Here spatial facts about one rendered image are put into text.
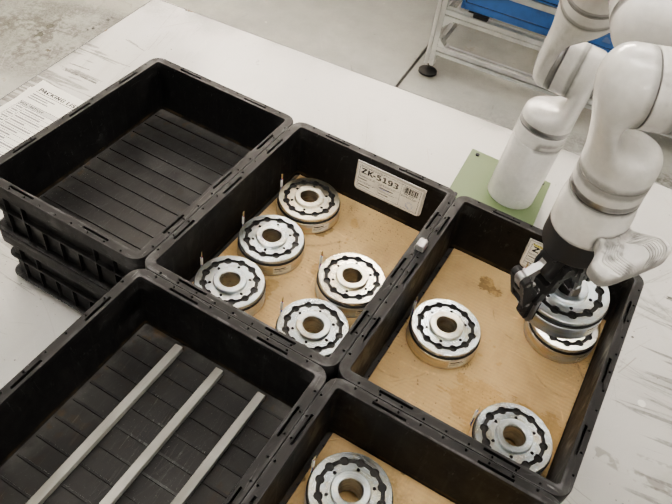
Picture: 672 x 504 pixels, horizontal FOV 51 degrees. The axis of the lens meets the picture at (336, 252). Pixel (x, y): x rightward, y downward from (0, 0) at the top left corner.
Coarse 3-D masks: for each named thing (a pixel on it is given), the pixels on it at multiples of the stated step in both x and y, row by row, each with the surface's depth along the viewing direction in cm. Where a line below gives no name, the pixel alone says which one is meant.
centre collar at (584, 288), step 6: (582, 282) 83; (582, 288) 83; (588, 288) 83; (552, 294) 82; (558, 294) 82; (564, 294) 82; (582, 294) 82; (558, 300) 82; (564, 300) 82; (570, 300) 82; (576, 300) 82; (582, 300) 82
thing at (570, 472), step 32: (448, 224) 105; (512, 224) 107; (416, 256) 100; (640, 288) 100; (352, 352) 87; (608, 352) 92; (608, 384) 88; (416, 416) 82; (480, 448) 80; (576, 448) 83; (544, 480) 78
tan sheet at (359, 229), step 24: (360, 216) 118; (384, 216) 119; (312, 240) 113; (336, 240) 114; (360, 240) 114; (384, 240) 115; (408, 240) 116; (312, 264) 110; (384, 264) 111; (288, 288) 106; (312, 288) 106; (264, 312) 102
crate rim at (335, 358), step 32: (288, 128) 116; (256, 160) 110; (384, 160) 113; (224, 192) 104; (448, 192) 110; (192, 224) 99; (160, 256) 94; (192, 288) 91; (384, 288) 95; (256, 320) 89
